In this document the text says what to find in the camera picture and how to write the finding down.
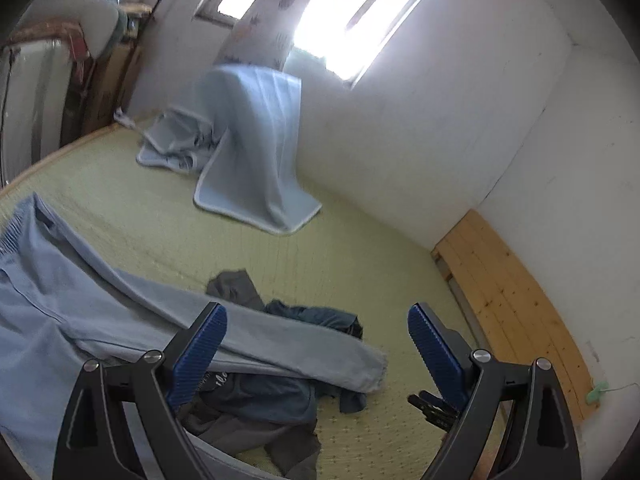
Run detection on window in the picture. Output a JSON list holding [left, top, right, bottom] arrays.
[[195, 0, 473, 86]]

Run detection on clear quilt storage bag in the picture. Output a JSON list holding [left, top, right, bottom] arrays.
[[0, 35, 76, 186]]

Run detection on black ridged object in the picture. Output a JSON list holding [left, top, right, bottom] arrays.
[[407, 390, 460, 431]]

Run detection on light blue sweatpants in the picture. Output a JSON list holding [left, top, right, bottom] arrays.
[[0, 192, 389, 480]]

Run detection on light blue blanket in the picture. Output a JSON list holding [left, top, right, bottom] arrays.
[[136, 64, 323, 236]]

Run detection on white printed curtain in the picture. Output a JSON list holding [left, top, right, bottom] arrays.
[[217, 0, 336, 73]]

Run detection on wooden plank board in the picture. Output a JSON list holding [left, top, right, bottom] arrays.
[[432, 210, 601, 426]]

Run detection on small green object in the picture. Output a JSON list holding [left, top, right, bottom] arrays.
[[586, 380, 611, 405]]

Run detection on dark teal printed sweatshirt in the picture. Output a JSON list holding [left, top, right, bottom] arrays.
[[197, 300, 369, 426]]

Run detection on wooden bed frame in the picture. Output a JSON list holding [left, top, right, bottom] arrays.
[[0, 122, 143, 191]]

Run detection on cardboard box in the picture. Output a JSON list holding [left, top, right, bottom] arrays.
[[82, 40, 146, 136]]

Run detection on white plush pillow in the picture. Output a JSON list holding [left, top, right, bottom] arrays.
[[42, 0, 131, 56]]

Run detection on white power strip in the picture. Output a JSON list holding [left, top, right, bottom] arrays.
[[114, 107, 146, 133]]

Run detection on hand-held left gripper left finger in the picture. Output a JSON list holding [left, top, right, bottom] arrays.
[[52, 301, 228, 480]]

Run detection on dark grey garment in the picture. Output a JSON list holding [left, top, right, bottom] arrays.
[[177, 269, 322, 479]]

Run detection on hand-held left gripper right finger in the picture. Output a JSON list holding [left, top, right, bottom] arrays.
[[407, 302, 583, 480]]

